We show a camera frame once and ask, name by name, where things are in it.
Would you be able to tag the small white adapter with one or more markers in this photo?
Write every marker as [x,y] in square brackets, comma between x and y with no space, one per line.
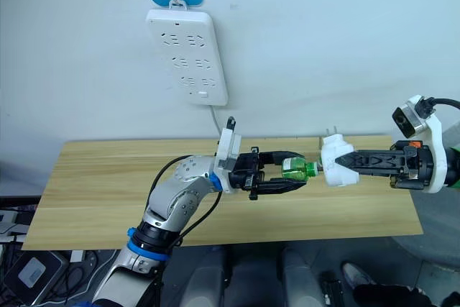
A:
[77,256]

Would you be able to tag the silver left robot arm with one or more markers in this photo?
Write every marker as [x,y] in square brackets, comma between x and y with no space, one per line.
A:
[169,195]

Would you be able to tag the white mosquito repellent heater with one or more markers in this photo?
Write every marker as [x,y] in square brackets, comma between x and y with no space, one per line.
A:
[336,177]

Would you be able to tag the white power strip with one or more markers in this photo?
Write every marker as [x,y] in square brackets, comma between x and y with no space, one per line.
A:
[187,66]

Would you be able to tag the small black device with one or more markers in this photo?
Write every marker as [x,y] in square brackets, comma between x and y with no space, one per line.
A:
[330,290]

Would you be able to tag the black box with grey square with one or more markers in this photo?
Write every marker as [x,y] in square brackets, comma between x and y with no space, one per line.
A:
[32,274]

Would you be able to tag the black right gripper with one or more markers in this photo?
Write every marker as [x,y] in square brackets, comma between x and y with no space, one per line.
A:
[418,167]

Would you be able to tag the green liquid repellent bottle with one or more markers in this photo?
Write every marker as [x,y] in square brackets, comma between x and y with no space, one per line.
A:
[296,169]

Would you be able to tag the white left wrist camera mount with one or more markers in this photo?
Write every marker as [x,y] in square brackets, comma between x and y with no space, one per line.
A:
[226,145]

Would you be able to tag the black trouser leg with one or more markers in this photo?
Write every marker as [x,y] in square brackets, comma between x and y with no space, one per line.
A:
[391,298]

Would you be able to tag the grey white shoe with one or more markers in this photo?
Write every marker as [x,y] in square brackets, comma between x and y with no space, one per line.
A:
[355,275]

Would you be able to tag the dark grey rounded shape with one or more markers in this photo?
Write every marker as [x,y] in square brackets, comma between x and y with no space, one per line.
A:
[302,278]

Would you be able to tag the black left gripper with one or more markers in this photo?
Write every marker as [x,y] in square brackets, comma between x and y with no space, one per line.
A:
[246,172]

